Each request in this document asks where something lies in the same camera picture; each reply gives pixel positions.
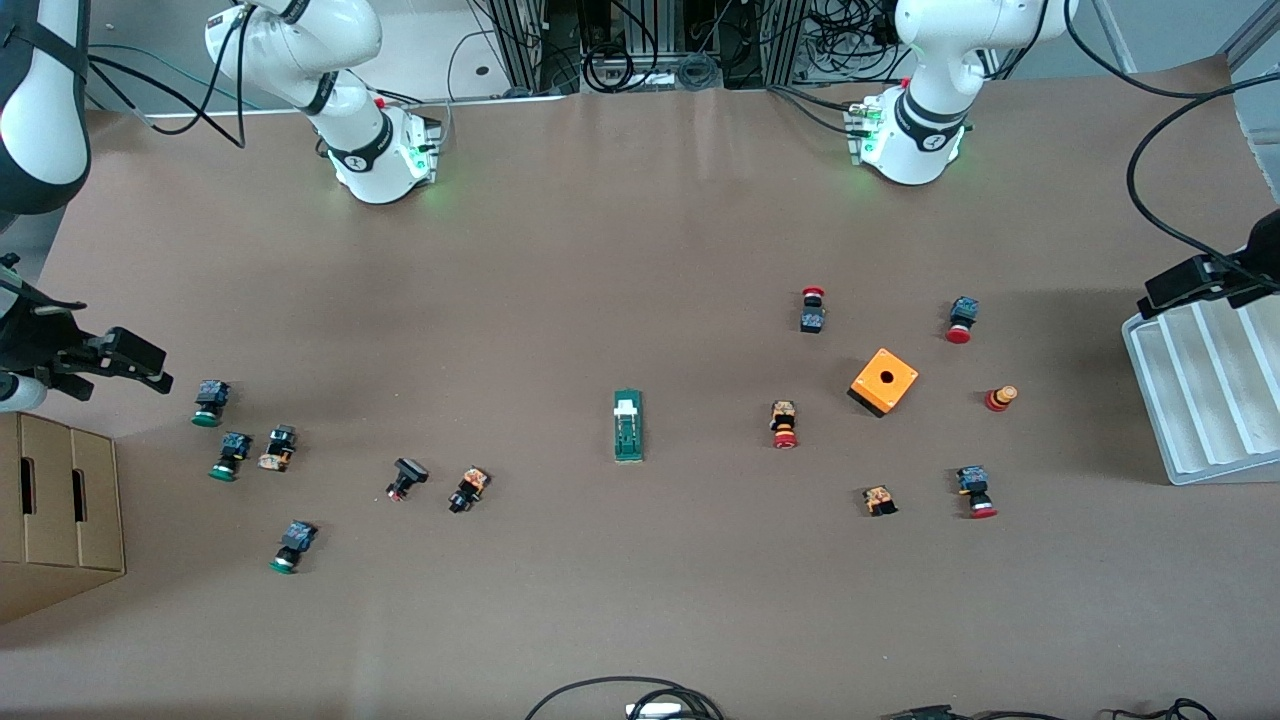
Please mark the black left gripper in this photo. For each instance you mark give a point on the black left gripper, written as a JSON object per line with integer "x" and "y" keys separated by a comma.
{"x": 1262, "y": 262}

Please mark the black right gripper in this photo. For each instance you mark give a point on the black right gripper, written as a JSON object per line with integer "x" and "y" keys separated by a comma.
{"x": 30, "y": 343}

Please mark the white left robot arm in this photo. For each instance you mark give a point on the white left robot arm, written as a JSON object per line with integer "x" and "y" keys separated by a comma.
{"x": 930, "y": 60}

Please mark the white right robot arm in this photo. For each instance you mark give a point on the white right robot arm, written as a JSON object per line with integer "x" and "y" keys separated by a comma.
{"x": 300, "y": 40}

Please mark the green push button blue block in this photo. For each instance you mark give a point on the green push button blue block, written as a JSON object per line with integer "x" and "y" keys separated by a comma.
{"x": 230, "y": 456}
{"x": 207, "y": 403}
{"x": 292, "y": 546}

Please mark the white slotted tray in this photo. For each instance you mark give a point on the white slotted tray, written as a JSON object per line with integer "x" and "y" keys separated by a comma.
{"x": 1200, "y": 400}

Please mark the brown cardboard box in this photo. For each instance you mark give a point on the brown cardboard box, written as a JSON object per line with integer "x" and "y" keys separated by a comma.
{"x": 60, "y": 500}

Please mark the red yellow mushroom button head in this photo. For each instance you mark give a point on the red yellow mushroom button head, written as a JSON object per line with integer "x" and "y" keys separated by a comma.
{"x": 1000, "y": 398}

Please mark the red push button blue block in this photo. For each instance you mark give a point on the red push button blue block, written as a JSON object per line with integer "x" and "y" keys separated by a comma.
{"x": 961, "y": 320}
{"x": 975, "y": 491}

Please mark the black square push button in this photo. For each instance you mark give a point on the black square push button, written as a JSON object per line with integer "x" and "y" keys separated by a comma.
{"x": 406, "y": 478}

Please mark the black selector orange contact block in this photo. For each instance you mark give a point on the black selector orange contact block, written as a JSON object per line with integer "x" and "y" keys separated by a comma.
{"x": 468, "y": 489}

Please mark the small orange contact block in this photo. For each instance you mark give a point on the small orange contact block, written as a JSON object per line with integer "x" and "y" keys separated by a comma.
{"x": 879, "y": 500}

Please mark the red button black block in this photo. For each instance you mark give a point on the red button black block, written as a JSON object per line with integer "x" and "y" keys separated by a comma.
{"x": 812, "y": 311}

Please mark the red emergency stop orange block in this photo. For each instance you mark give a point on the red emergency stop orange block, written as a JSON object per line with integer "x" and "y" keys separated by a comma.
{"x": 784, "y": 424}

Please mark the small white device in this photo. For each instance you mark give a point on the small white device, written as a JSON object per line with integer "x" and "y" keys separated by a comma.
{"x": 655, "y": 711}

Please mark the black switch orange contact block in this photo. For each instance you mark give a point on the black switch orange contact block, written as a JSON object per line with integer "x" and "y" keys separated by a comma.
{"x": 278, "y": 448}

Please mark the grey aluminium post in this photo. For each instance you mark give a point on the grey aluminium post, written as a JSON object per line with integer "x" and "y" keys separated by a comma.
{"x": 1255, "y": 30}

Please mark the orange button enclosure box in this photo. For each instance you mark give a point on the orange button enclosure box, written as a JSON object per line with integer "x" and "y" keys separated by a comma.
{"x": 884, "y": 381}

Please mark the aluminium frame rack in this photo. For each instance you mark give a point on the aluminium frame rack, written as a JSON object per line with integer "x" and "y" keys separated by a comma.
{"x": 525, "y": 40}

